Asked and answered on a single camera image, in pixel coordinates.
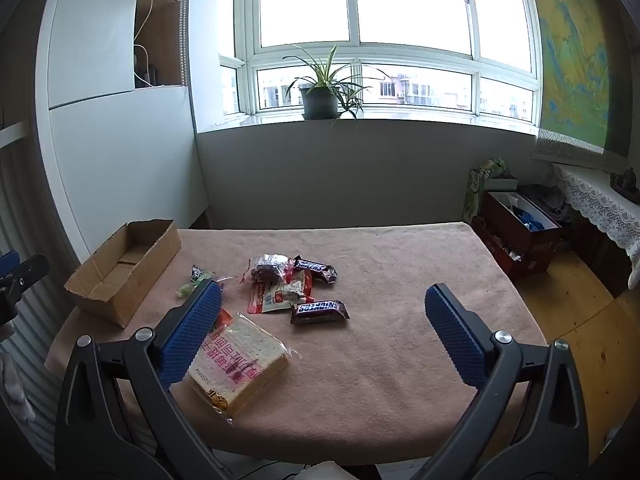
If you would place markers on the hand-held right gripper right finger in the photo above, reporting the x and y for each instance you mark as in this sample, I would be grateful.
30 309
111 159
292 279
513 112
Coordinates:
455 340

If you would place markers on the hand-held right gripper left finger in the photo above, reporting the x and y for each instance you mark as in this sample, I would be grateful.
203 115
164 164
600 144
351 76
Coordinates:
192 330

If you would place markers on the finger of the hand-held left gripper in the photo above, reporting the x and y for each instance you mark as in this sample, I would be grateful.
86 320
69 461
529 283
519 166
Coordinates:
27 270

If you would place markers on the small clear green candy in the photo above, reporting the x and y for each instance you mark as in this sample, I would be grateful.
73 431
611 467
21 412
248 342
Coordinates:
185 290

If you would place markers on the sliced bread packet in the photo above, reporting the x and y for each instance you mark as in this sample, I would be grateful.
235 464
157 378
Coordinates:
240 360

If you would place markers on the green candy packet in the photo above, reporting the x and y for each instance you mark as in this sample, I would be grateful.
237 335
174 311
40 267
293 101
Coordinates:
201 274

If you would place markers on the red white snack packet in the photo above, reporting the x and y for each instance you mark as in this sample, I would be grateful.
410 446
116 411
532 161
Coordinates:
270 301

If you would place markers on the cardboard box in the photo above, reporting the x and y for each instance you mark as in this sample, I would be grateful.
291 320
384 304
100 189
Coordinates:
117 272

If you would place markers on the clear red-edged dried fruit packet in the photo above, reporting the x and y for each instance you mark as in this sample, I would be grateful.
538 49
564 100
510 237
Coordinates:
298 285
267 270

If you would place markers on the brown chocolate bar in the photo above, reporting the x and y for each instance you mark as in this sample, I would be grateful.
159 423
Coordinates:
320 310
312 266

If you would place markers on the white radiator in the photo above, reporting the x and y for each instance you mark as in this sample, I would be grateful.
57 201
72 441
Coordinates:
30 220

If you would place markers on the pink table cloth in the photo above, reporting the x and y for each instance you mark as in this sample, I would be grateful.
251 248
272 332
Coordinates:
390 285

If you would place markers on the green box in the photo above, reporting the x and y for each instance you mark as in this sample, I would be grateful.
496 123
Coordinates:
472 195

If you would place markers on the white cabinet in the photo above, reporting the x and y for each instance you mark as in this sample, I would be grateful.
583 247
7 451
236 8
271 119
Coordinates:
125 160

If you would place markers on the white lace cloth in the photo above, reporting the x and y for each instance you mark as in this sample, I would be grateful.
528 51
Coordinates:
595 200

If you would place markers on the dark ornament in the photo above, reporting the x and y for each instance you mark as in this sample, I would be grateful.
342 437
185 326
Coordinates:
625 181

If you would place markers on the potted spider plant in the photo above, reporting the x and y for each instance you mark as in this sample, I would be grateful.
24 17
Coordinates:
320 102

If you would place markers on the white framed window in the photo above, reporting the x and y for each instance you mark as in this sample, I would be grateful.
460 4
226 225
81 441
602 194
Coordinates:
354 50

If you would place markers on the wall map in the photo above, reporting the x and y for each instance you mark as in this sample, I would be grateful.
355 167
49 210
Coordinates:
575 70

